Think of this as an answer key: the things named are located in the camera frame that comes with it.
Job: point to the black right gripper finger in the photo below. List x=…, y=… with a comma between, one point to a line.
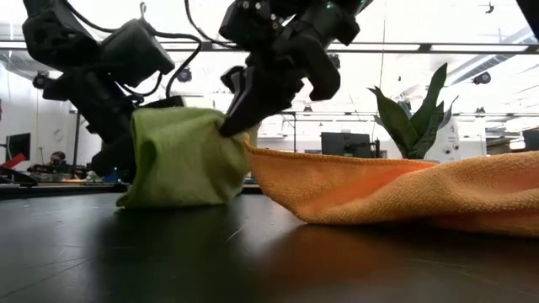
x=284, y=94
x=250, y=105

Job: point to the green microfiber towel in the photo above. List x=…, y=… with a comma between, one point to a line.
x=185, y=160

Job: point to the dark orange microfiber towel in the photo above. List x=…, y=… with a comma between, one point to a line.
x=379, y=193

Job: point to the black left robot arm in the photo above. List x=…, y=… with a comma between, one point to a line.
x=54, y=38

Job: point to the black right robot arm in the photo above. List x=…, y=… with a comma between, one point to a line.
x=328, y=17

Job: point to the person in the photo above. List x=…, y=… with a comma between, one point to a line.
x=57, y=159

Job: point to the black computer monitor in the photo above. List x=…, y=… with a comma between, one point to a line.
x=531, y=141
x=345, y=145
x=17, y=146

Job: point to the red object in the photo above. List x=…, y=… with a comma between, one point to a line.
x=12, y=161

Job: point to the black angled stand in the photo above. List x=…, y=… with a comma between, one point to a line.
x=17, y=176

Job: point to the green snake plant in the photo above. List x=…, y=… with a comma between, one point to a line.
x=410, y=130

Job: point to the white machine housing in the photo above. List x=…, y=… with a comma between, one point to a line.
x=452, y=143

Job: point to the black table frame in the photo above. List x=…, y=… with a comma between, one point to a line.
x=77, y=139

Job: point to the black ceiling camera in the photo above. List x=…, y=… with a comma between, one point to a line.
x=184, y=76
x=482, y=78
x=335, y=62
x=41, y=80

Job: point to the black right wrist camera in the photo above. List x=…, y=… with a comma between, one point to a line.
x=252, y=25

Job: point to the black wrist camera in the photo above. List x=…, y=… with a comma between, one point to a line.
x=135, y=52
x=252, y=25

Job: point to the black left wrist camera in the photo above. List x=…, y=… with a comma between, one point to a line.
x=135, y=52

